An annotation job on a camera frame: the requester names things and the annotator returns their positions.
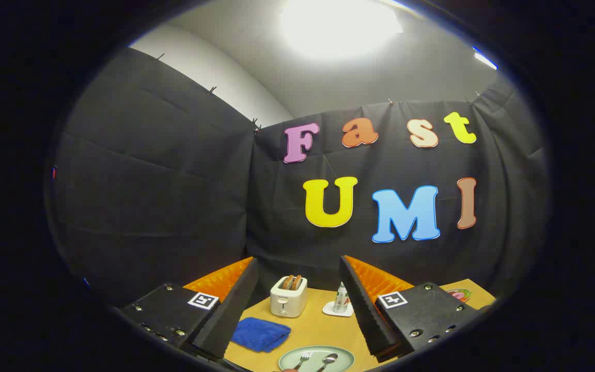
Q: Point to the toast slice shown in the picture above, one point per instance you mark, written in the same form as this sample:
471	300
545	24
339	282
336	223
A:
287	282
297	281

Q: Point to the white drink bottle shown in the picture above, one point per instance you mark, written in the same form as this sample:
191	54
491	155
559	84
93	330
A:
341	299

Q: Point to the ceiling light strip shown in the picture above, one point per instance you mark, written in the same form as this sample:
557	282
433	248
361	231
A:
485	60

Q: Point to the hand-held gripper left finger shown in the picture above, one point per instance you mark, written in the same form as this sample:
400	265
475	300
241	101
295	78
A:
233	310

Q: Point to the pale green round plate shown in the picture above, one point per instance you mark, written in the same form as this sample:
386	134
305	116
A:
346	357

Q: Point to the plate of toy food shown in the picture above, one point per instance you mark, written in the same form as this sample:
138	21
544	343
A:
457	295

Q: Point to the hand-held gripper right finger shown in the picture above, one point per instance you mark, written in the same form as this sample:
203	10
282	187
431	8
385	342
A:
367	310

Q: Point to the blue folded towel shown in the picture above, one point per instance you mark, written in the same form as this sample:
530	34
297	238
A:
259	333

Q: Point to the round ceiling light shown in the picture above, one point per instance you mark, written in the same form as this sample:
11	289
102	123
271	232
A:
339	26

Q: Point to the white toaster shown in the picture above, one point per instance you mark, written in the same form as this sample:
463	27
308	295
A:
287	305

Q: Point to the white square coaster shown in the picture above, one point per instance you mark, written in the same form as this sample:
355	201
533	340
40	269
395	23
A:
328	310

